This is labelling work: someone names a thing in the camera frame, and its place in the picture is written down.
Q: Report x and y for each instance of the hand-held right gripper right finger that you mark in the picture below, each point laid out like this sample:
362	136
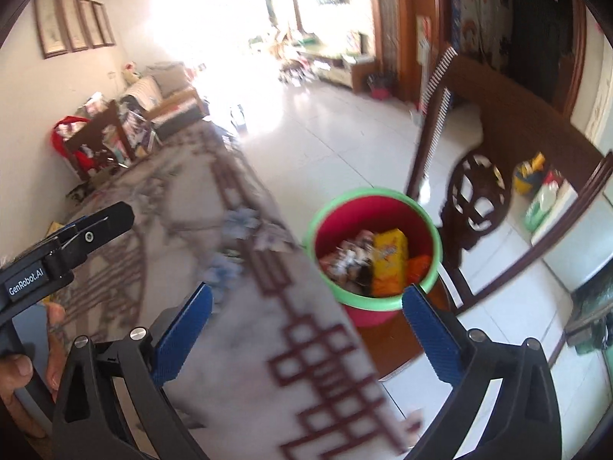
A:
431	335

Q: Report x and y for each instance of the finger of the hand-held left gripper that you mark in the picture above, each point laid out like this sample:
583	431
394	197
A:
96	230

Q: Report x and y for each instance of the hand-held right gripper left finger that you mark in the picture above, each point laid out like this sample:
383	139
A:
184	335

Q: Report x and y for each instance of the orange snack wrapper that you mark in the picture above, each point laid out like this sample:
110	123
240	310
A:
417	266

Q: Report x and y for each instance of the yellow cardboard box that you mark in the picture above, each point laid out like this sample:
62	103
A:
389	258

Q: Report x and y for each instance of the foil wrapper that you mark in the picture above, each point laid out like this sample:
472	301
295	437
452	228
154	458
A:
352	254

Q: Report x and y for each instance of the red bucket with green rim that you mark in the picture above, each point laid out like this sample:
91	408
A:
354	211

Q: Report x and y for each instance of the person's left hand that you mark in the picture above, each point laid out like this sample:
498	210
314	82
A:
28	412

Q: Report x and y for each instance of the printed grey tablecloth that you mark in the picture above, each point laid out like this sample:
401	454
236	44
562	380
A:
268	345

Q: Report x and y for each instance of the dark wooden dining chair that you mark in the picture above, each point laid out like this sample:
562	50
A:
96	129

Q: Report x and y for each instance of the red plastic bag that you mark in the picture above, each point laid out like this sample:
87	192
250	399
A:
64	127

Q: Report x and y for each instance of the wooden sofa with cushions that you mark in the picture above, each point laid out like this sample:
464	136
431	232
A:
163	100

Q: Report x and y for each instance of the white plush toy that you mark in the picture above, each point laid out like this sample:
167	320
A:
130	72

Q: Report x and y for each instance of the white low cabinet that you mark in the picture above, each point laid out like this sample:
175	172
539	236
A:
579	249

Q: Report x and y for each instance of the green white plastic bag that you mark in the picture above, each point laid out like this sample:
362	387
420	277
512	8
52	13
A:
546	206

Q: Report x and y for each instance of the yellow toy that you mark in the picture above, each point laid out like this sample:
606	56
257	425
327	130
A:
529	175

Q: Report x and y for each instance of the carved wooden chair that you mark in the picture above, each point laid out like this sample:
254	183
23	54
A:
517	115

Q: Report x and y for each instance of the red waste bin black liner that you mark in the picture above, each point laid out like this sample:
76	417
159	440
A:
381	88

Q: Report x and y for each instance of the white floor mop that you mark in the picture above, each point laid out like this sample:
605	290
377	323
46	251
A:
421	81

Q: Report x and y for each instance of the long low television cabinet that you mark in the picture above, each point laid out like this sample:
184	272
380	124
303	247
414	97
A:
345	69

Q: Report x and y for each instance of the hanging flower scroll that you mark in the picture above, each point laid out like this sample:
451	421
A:
423	38

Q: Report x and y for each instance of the dark entrance door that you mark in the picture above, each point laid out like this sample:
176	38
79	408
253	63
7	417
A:
539	33

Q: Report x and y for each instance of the cartoon print door curtain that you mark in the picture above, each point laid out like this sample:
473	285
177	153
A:
479	14

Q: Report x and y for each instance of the framed wall picture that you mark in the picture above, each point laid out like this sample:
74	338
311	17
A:
91	21
50	21
73	21
103	24

